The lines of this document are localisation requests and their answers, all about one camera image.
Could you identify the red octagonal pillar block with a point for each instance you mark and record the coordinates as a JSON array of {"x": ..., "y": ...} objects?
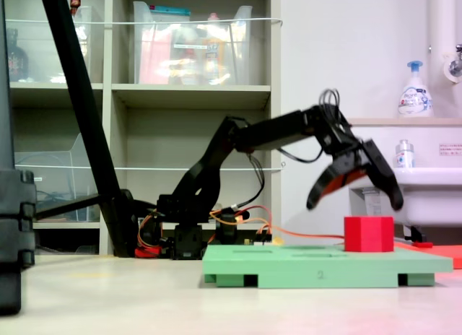
[{"x": 368, "y": 234}]

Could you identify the orange flat block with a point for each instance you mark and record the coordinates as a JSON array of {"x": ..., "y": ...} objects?
[{"x": 447, "y": 255}]

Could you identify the small clear sanitizer bottle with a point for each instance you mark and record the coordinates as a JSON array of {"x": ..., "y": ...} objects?
[{"x": 403, "y": 156}]

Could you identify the white sink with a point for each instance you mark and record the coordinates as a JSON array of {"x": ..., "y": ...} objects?
[{"x": 429, "y": 198}]

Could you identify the white blue soap pump bottle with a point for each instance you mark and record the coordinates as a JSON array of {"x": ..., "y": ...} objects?
[{"x": 415, "y": 96}]

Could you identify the small red flat piece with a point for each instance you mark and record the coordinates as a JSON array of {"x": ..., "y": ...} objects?
[{"x": 423, "y": 244}]

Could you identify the small circuit board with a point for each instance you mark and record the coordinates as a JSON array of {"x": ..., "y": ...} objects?
[{"x": 263, "y": 241}]

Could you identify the green shape sorting board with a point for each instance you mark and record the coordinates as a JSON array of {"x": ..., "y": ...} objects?
[{"x": 325, "y": 270}]

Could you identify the beige shelf unit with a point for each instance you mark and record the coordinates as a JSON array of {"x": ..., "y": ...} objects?
[{"x": 187, "y": 93}]

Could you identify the orange spray bottle pink cap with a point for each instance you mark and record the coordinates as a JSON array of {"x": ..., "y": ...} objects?
[{"x": 213, "y": 50}]

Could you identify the clear storage bin with packages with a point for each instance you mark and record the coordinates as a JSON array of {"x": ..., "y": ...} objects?
[{"x": 162, "y": 53}]

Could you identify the clear plastic storage bin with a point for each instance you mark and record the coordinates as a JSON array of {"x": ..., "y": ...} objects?
[
  {"x": 36, "y": 46},
  {"x": 54, "y": 176}
]

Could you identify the notched black stack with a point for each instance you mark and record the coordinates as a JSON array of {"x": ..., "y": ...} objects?
[{"x": 14, "y": 212}]

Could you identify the dark glass bottle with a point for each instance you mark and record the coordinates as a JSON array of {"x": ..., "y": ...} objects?
[{"x": 16, "y": 60}]

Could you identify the wall notice with pink text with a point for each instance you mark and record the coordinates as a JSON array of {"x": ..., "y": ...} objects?
[{"x": 450, "y": 149}]

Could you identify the white wall pipe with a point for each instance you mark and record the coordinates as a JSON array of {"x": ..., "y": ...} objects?
[{"x": 444, "y": 24}]

